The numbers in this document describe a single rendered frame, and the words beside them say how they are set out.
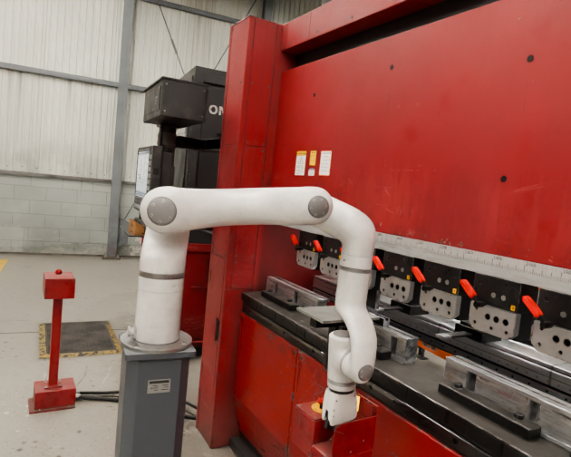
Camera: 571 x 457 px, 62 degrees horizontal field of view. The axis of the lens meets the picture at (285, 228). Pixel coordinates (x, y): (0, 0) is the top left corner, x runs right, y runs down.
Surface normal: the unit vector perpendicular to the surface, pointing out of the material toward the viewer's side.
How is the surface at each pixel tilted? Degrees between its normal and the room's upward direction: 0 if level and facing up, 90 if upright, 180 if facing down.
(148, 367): 90
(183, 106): 90
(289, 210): 100
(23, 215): 90
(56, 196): 90
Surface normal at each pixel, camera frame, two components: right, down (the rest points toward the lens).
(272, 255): 0.50, 0.12
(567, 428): -0.86, -0.04
